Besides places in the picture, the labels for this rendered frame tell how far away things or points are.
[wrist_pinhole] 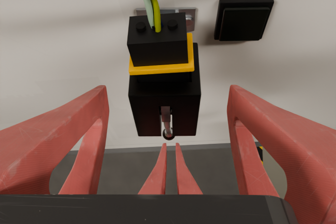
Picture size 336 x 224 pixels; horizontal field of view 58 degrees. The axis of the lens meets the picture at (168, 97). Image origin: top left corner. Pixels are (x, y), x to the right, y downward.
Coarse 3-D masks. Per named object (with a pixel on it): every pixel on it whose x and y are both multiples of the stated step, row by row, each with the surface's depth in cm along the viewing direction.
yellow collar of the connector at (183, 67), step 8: (192, 48) 17; (192, 56) 17; (176, 64) 16; (184, 64) 16; (192, 64) 16; (136, 72) 17; (144, 72) 17; (152, 72) 17; (160, 72) 17; (168, 72) 17; (176, 72) 17
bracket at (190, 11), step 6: (138, 12) 23; (144, 12) 23; (162, 12) 23; (168, 12) 23; (174, 12) 23; (180, 12) 23; (186, 12) 23; (192, 12) 23; (186, 18) 24; (192, 18) 24; (186, 24) 24; (192, 24) 24; (186, 30) 25; (192, 30) 25
